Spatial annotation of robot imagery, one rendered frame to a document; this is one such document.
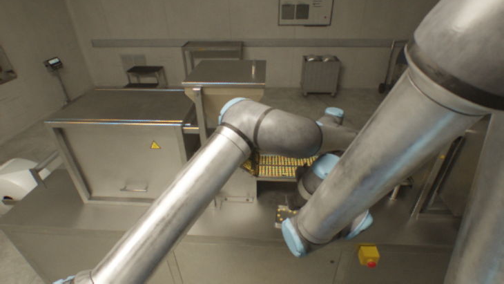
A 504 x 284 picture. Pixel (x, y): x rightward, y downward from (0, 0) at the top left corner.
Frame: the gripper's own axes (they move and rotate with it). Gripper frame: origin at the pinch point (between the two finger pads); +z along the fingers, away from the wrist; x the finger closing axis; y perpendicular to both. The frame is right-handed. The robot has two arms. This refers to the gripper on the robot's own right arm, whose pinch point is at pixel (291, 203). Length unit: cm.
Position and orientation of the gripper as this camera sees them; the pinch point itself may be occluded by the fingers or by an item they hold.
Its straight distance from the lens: 104.4
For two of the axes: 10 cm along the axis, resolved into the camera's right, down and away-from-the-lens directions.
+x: 9.8, -0.1, 2.1
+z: -1.7, 6.0, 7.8
